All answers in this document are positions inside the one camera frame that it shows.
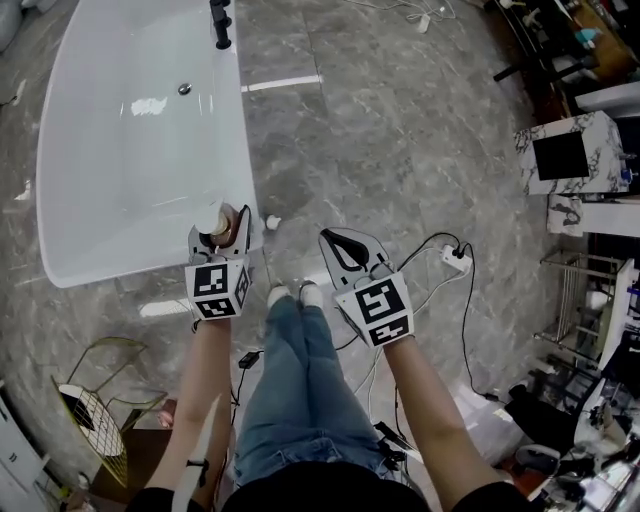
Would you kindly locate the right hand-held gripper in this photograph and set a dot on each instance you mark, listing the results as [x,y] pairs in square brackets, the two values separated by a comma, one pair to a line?
[380,302]

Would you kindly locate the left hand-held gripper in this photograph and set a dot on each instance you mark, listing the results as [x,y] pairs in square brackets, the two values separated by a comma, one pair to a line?
[212,290]

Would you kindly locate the white bathtub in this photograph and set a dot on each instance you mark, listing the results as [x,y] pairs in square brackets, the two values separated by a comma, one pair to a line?
[125,165]

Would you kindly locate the person's right forearm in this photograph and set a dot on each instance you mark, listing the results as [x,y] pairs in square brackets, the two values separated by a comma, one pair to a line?
[430,410]

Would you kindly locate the person's left forearm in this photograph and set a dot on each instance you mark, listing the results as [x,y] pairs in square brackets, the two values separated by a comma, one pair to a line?
[200,385]

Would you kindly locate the black bathtub faucet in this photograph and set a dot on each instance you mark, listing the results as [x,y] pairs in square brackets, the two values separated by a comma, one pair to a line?
[221,25]

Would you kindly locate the small white floor object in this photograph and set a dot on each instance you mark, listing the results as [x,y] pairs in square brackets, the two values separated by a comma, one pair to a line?
[272,222]

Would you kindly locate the person's right white shoe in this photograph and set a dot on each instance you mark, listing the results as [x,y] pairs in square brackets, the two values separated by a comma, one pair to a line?
[312,294]

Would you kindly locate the person's white shoe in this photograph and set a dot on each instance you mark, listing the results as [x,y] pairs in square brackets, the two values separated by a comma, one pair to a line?
[277,295]
[312,294]

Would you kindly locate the person's left white shoe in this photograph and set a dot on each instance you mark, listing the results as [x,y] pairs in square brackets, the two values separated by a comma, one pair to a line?
[277,295]

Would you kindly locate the white power strip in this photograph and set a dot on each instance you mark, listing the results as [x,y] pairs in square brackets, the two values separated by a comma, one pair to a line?
[456,257]

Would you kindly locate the black power adapter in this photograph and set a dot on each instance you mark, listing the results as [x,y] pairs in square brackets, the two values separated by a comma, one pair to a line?
[250,359]

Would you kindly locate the person's blue jeans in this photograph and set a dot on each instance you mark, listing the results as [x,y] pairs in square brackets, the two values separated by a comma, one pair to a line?
[300,390]

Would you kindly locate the small marble block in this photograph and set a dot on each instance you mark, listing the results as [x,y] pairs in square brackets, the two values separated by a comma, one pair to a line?
[565,215]

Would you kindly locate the brown wooden box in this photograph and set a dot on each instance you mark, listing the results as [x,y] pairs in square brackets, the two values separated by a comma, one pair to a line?
[142,450]

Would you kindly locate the chrome towel rack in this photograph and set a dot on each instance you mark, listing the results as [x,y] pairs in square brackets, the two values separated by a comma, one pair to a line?
[575,305]

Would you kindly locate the person's black shirt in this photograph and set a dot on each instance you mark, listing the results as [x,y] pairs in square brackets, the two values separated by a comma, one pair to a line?
[325,487]

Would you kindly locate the black bag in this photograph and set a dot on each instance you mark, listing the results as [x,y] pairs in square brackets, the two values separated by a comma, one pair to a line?
[545,410]

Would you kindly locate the marble cabinet with black panel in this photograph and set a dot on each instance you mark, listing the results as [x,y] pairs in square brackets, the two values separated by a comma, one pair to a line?
[597,150]

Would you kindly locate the black vanity table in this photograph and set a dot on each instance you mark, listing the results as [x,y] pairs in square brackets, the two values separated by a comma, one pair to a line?
[540,45]

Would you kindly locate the white cabinet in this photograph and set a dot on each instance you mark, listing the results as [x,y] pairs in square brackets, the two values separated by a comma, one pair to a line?
[17,450]

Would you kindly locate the teal bottle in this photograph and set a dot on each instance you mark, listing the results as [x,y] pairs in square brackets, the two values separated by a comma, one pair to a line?
[586,37]

